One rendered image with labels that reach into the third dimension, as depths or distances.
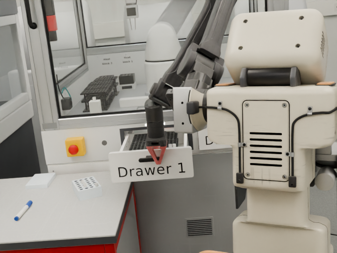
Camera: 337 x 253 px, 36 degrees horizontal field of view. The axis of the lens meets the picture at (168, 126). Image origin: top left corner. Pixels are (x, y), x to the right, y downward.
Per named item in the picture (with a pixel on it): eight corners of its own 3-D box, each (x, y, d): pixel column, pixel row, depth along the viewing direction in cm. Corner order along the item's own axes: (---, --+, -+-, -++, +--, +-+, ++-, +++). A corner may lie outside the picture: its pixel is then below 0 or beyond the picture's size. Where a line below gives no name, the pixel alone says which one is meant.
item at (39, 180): (47, 187, 198) (46, 183, 198) (25, 189, 199) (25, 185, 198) (56, 175, 210) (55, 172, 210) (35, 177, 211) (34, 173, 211)
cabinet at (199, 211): (301, 318, 227) (296, 145, 207) (73, 330, 234) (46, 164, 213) (269, 222, 319) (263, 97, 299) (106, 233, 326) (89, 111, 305)
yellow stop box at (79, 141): (83, 156, 206) (81, 139, 205) (66, 157, 207) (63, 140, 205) (86, 152, 211) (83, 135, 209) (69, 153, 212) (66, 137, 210)
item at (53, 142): (293, 145, 207) (292, 111, 203) (46, 164, 213) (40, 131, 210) (261, 97, 299) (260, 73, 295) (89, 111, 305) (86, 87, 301)
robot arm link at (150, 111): (145, 105, 166) (162, 104, 166) (144, 100, 172) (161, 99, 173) (147, 126, 168) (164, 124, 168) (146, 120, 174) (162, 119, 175)
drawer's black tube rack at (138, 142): (177, 164, 188) (176, 147, 186) (130, 167, 189) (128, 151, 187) (178, 146, 209) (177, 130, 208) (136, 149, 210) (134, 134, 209)
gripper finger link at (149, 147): (169, 158, 178) (167, 133, 176) (168, 166, 171) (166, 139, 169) (149, 159, 179) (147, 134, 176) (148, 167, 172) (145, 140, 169)
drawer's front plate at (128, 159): (193, 177, 178) (191, 147, 176) (111, 183, 180) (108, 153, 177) (193, 175, 180) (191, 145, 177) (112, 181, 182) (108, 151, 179)
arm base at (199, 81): (164, 93, 127) (209, 93, 122) (172, 69, 131) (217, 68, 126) (175, 115, 133) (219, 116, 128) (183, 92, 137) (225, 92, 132)
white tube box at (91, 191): (102, 196, 185) (101, 185, 184) (79, 201, 182) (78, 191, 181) (94, 185, 196) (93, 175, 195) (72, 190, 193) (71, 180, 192)
